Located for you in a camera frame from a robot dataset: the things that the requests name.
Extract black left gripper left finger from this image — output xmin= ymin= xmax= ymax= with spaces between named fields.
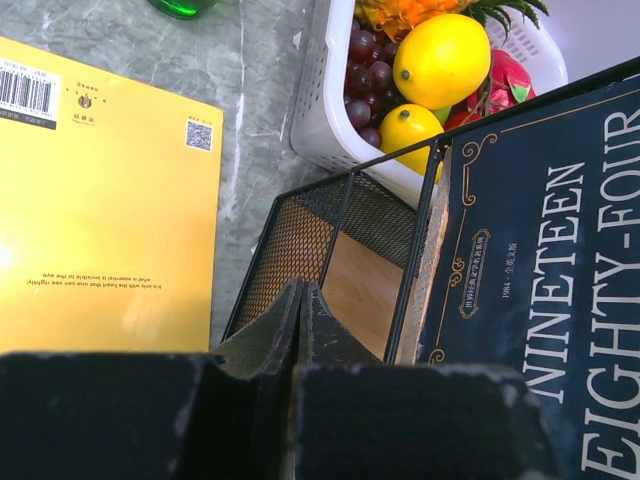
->
xmin=1 ymin=279 xmax=303 ymax=479

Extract white plastic fruit basket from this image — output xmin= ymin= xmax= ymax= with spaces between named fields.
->
xmin=290 ymin=0 xmax=570 ymax=210

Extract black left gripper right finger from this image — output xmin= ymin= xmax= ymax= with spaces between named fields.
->
xmin=292 ymin=283 xmax=561 ymax=479

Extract toy yellow lemon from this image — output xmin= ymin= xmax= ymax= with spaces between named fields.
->
xmin=379 ymin=103 xmax=444 ymax=176
xmin=393 ymin=14 xmax=492 ymax=110

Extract toy dragon fruit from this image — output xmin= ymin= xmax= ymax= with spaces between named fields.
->
xmin=444 ymin=49 xmax=536 ymax=131

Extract dark blue paperback book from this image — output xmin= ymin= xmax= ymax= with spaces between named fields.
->
xmin=414 ymin=77 xmax=639 ymax=479

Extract toy pineapple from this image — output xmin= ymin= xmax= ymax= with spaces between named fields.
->
xmin=354 ymin=0 xmax=550 ymax=43

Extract yellow book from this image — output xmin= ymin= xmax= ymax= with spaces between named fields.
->
xmin=1 ymin=38 xmax=224 ymax=353

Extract wooden two-tier shelf rack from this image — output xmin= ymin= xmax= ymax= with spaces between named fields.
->
xmin=223 ymin=60 xmax=639 ymax=363

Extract toy purple grapes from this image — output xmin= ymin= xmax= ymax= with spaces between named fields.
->
xmin=343 ymin=19 xmax=401 ymax=148

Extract green glass bottle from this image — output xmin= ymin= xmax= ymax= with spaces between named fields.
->
xmin=148 ymin=0 xmax=219 ymax=20

